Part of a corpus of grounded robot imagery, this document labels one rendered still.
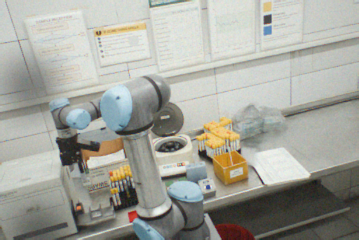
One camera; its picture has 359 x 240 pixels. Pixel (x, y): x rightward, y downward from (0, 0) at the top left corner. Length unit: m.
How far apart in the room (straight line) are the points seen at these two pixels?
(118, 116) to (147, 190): 0.26
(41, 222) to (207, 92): 1.19
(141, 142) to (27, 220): 0.77
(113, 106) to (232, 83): 1.36
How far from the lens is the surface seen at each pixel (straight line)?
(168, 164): 1.84
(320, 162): 1.90
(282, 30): 2.27
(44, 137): 2.11
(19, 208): 1.57
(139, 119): 0.94
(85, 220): 1.63
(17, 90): 2.03
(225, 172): 1.68
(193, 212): 1.19
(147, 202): 1.07
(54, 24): 1.92
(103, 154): 2.08
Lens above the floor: 1.85
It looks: 23 degrees down
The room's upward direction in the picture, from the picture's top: 9 degrees counter-clockwise
